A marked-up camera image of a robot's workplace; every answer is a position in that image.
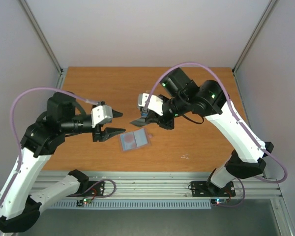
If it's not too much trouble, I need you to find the aluminium corner post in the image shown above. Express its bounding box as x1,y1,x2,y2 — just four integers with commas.
232,0,280,74
18,0,63,75

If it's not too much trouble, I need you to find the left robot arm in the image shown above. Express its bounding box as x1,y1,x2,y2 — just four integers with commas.
0,89,124,236

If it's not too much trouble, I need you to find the grey slotted cable duct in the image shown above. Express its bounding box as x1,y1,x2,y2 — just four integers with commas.
50,199,211,210

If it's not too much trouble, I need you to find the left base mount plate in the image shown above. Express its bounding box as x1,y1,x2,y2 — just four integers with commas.
69,181,105,197

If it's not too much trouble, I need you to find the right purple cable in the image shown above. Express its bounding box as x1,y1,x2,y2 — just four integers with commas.
145,61,288,184

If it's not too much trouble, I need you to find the base mount plate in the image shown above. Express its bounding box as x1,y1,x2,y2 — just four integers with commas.
69,181,105,197
188,181,236,197

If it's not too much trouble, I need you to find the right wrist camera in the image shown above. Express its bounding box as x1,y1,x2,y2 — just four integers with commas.
137,93,164,116

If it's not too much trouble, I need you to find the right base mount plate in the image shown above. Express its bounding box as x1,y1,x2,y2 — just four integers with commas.
188,181,236,197

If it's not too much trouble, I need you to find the purple cable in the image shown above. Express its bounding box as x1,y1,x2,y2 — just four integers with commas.
0,87,100,229
145,61,288,184

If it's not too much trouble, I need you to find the left aluminium corner post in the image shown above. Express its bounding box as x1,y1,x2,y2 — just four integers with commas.
18,0,63,75

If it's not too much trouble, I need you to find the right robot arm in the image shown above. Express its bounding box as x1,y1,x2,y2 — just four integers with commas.
138,68,273,196

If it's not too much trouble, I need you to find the pink card holder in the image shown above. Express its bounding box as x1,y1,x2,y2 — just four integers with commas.
118,128,153,152

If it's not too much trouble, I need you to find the aluminium rail frame front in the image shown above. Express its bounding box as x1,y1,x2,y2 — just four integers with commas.
30,171,283,200

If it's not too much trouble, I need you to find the right circuit board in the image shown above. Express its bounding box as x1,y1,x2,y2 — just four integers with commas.
211,198,231,206

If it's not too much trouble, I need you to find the circuit board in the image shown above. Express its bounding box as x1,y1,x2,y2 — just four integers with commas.
211,198,231,206
76,199,92,207

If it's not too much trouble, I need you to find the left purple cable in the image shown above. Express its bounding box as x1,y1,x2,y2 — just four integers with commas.
0,87,100,229

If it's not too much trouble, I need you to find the right aluminium corner post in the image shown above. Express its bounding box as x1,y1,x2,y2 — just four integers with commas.
232,0,280,74

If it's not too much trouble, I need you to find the left circuit board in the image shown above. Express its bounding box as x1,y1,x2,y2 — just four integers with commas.
76,199,92,207

